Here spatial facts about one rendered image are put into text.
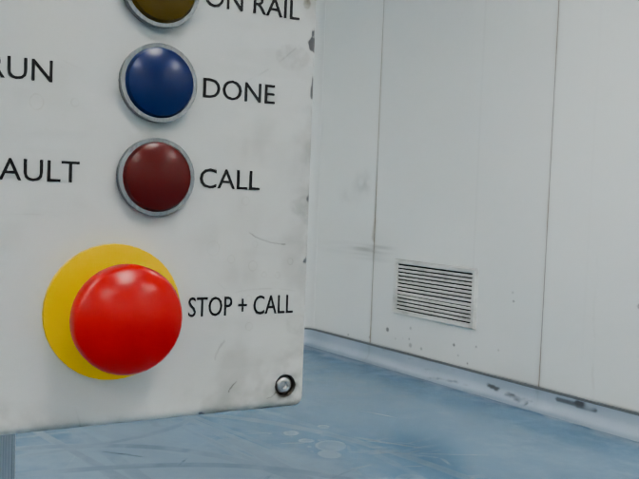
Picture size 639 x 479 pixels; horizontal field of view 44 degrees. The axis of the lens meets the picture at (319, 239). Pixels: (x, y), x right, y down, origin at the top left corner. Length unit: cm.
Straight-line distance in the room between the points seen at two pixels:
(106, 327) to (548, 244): 348
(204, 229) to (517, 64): 362
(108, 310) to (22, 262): 4
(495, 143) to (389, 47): 97
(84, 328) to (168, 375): 5
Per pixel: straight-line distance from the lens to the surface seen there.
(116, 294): 29
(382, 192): 449
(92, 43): 32
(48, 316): 31
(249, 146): 33
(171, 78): 32
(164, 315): 29
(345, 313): 476
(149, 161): 31
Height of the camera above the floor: 92
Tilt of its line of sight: 3 degrees down
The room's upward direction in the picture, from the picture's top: 2 degrees clockwise
